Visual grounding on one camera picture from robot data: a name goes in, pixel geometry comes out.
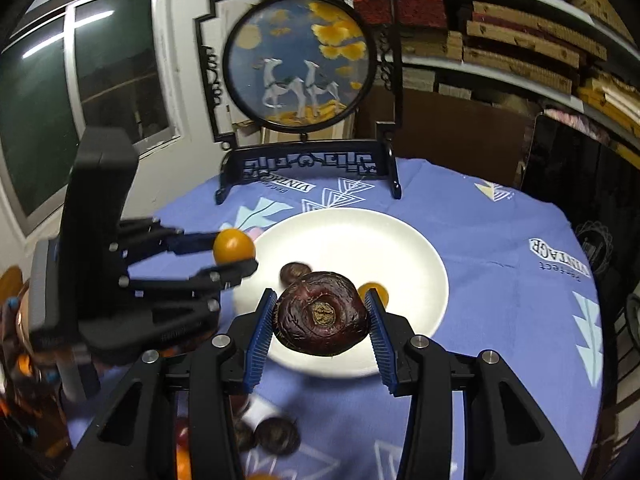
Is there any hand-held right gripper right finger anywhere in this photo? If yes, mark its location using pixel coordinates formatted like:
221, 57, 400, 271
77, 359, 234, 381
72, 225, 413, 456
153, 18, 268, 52
363, 290, 583, 480

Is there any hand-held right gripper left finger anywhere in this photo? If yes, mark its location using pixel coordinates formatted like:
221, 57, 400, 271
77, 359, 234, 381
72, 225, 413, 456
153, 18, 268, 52
60, 287, 278, 480

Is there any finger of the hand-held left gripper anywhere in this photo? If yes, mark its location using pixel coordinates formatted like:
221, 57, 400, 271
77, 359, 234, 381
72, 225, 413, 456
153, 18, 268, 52
117, 216, 221, 267
125, 258, 259, 307

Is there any small yellow tomato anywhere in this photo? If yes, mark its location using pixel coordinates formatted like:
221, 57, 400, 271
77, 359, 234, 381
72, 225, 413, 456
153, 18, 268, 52
212, 228, 257, 264

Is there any dark water chestnut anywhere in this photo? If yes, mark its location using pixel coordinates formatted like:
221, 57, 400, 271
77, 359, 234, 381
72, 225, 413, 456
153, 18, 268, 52
253, 416, 302, 456
279, 261, 315, 286
275, 270, 373, 358
234, 417, 257, 453

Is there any white plate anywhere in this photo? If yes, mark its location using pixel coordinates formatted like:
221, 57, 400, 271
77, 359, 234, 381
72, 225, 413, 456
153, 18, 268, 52
231, 208, 448, 380

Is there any small orange tomato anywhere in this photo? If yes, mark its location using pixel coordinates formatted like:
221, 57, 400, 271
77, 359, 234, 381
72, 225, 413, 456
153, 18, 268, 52
357, 281, 390, 311

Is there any small white object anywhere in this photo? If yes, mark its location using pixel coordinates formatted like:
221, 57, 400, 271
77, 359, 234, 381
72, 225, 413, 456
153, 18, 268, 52
247, 395, 273, 426

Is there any blue printed tablecloth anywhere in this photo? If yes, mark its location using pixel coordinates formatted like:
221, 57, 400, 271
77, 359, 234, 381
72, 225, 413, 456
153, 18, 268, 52
65, 155, 606, 480

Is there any window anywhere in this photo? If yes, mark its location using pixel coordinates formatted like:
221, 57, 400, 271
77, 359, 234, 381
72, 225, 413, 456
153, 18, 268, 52
0, 0, 183, 236

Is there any round painted screen on stand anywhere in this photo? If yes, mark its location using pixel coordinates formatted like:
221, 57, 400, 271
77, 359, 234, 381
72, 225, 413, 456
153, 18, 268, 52
194, 0, 405, 206

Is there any brown cardboard panel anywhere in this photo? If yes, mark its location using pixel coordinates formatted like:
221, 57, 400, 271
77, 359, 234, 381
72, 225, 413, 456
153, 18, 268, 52
357, 87, 541, 191

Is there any black chair back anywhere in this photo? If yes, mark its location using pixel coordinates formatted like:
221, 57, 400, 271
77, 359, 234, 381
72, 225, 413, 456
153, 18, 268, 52
520, 112, 640, 311

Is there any shelf of stacked boards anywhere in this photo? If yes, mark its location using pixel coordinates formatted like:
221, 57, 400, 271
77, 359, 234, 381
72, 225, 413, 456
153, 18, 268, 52
270, 0, 640, 161

